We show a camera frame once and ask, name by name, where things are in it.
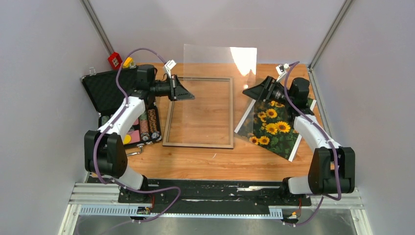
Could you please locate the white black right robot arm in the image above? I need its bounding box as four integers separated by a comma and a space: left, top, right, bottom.
242, 76, 355, 205

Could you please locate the black poker chip case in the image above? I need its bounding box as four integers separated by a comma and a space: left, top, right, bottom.
81, 72, 162, 149

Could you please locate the red toy house block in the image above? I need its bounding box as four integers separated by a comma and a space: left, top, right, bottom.
107, 52, 123, 70

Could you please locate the wooden picture frame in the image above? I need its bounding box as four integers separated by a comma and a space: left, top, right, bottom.
162, 77, 234, 149

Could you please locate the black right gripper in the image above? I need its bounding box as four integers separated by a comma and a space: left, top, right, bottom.
242, 76, 293, 106

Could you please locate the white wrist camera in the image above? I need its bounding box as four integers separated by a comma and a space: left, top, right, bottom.
276, 64, 290, 75
163, 60, 177, 78

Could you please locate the yellow toy block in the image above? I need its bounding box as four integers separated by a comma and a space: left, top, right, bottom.
122, 57, 136, 69

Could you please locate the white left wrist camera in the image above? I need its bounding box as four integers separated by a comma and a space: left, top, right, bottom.
163, 60, 177, 78

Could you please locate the brown orange chip stack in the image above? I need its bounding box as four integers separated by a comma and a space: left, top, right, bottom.
147, 109, 160, 139

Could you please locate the pink card deck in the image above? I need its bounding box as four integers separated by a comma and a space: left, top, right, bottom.
124, 119, 140, 145

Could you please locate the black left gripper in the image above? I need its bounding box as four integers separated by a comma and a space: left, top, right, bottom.
149, 74, 194, 101

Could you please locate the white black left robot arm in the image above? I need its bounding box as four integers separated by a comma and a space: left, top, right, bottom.
84, 60, 195, 202

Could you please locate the aluminium rail frame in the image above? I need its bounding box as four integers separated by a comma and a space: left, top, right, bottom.
59, 62, 371, 235

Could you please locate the sunflower photo print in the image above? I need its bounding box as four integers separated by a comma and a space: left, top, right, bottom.
234, 100, 301, 162

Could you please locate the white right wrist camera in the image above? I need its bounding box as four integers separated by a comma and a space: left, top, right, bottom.
276, 64, 290, 75

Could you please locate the green red chip stack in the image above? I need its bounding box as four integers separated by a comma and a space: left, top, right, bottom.
138, 111, 150, 141

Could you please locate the yellow round chip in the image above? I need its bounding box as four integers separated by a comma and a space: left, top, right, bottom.
123, 134, 132, 144

